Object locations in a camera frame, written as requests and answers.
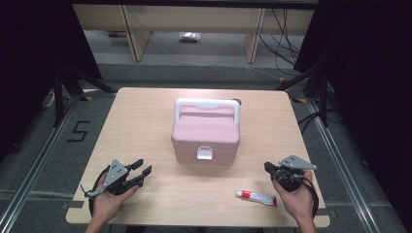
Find pink medicine chest box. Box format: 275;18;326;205
171;97;242;166

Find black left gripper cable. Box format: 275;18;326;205
87;164;112;217

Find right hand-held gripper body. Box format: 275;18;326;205
271;154;318;192

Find clear plastic bag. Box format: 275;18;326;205
179;31;203;43

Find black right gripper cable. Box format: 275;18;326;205
299;176;321;217

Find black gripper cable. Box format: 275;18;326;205
87;164;112;217
299;176;321;217

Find black floor cable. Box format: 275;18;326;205
296;109;326;134

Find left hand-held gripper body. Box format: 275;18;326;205
80;158;144;198

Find black metal stand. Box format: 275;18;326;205
275;64;330;128
52;62;119;128

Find red and white ointment tube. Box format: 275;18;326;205
235;189;278;208

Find aluminium floor rail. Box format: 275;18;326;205
306;98;381;233
0;96;82;233

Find person's right hand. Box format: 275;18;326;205
272;170;316;224

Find black curtain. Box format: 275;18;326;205
0;0;103;161
293;0;412;225

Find beige wooden desk frame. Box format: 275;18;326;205
72;3;316;64

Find black cables under desk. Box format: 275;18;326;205
257;8;301;78

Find person's left hand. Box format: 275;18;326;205
91;174;140;224

